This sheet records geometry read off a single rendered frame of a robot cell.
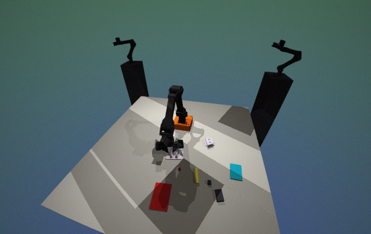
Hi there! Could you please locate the teal flat plate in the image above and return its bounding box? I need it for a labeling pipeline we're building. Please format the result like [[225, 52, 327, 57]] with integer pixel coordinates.
[[230, 164, 242, 181]]

